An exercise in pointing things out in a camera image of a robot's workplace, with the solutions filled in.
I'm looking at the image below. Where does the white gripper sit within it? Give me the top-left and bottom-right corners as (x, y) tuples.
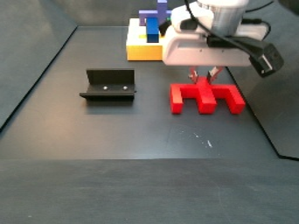
(162, 4), (268, 84)

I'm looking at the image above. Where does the red E-shaped block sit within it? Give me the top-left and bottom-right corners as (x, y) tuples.
(169, 77), (245, 115)

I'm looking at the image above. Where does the yellow wooden board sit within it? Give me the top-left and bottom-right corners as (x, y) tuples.
(125, 18), (164, 61)

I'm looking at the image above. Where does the blue rectangular block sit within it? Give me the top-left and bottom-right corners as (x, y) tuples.
(145, 17), (158, 43)

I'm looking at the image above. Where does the purple cross-shaped block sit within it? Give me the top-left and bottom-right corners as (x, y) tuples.
(138, 0), (172, 26)

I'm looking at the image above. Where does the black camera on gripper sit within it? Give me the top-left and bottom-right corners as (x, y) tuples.
(206, 36), (284, 78)

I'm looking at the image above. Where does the black cable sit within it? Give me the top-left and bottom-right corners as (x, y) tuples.
(182, 0), (276, 45)

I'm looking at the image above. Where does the black angle bracket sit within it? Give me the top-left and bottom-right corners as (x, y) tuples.
(78, 68), (136, 101)

